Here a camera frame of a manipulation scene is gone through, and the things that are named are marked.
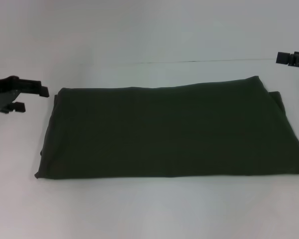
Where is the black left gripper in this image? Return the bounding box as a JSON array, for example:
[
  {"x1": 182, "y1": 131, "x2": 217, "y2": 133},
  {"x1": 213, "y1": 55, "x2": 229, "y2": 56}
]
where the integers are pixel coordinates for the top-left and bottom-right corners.
[{"x1": 0, "y1": 75, "x2": 50, "y2": 115}]

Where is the dark green shirt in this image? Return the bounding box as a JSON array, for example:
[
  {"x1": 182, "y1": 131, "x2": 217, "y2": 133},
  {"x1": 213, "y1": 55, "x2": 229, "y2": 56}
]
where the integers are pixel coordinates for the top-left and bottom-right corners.
[{"x1": 34, "y1": 75, "x2": 299, "y2": 180}]

